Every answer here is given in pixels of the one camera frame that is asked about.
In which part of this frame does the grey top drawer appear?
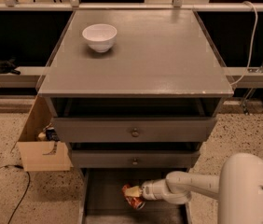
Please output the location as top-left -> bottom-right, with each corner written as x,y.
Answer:
51,118 -> 216,143

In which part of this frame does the wooden side box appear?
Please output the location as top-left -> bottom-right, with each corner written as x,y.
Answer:
17,96 -> 72,172

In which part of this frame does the white hanging cable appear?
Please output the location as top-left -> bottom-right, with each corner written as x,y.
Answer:
229,0 -> 259,87

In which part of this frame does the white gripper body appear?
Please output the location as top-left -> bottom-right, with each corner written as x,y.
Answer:
141,179 -> 170,201

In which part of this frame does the black floor cable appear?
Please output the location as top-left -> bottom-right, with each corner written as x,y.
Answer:
0,163 -> 32,224

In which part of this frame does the grey open bottom drawer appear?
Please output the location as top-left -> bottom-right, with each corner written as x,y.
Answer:
78,169 -> 192,224

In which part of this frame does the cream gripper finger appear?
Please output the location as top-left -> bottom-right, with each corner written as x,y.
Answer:
124,186 -> 143,198

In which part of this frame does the white ceramic bowl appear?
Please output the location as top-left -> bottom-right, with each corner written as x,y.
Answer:
82,23 -> 118,53

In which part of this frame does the grey metal rail frame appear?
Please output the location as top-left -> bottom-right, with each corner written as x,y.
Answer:
0,0 -> 263,11

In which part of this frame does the grey drawer cabinet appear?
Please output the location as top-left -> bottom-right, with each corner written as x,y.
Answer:
37,8 -> 234,173

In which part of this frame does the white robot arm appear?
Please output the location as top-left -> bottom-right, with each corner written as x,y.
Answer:
122,153 -> 263,224

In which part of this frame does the red coke can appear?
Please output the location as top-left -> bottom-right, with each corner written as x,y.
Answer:
121,184 -> 145,210

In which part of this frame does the grey middle drawer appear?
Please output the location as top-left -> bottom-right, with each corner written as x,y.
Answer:
71,150 -> 200,168

